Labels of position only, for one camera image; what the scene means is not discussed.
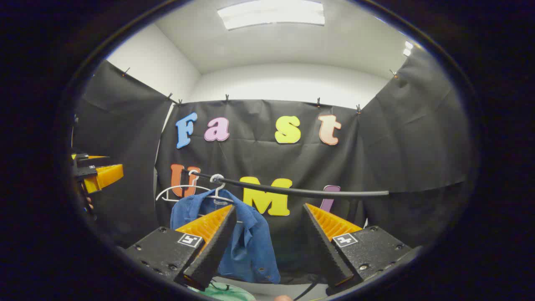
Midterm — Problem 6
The large ceiling light panel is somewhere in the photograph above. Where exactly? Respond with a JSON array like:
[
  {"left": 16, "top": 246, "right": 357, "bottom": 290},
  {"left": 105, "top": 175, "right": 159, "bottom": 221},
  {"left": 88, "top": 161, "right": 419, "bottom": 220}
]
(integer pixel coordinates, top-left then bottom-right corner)
[{"left": 217, "top": 0, "right": 326, "bottom": 31}]

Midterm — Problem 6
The black clothes rail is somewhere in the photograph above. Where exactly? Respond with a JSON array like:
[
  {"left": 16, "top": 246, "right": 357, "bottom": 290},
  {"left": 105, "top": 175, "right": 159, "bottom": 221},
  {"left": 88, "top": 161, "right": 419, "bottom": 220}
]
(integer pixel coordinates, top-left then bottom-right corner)
[{"left": 184, "top": 169, "right": 389, "bottom": 198}]

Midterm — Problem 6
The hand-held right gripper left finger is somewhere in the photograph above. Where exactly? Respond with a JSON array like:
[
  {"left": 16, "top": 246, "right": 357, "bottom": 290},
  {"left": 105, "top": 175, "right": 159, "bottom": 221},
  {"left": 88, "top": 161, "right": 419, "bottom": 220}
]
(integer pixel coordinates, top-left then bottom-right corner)
[{"left": 125, "top": 204, "right": 237, "bottom": 291}]

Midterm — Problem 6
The blue corduroy jacket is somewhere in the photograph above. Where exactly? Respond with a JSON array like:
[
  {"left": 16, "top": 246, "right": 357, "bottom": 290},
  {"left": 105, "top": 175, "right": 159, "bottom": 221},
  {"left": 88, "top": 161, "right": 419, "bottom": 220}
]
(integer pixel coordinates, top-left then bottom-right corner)
[{"left": 170, "top": 189, "right": 281, "bottom": 285}]

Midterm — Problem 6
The black cable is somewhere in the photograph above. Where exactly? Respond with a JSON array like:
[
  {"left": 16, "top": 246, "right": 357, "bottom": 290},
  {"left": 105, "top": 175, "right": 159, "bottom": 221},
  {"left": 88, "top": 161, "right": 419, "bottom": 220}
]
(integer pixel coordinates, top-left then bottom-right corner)
[{"left": 293, "top": 281, "right": 320, "bottom": 301}]

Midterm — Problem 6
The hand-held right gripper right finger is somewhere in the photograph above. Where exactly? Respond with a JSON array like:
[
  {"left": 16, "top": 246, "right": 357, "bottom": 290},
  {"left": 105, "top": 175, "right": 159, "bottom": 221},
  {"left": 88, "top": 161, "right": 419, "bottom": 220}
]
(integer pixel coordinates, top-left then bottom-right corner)
[{"left": 303, "top": 203, "right": 422, "bottom": 295}]

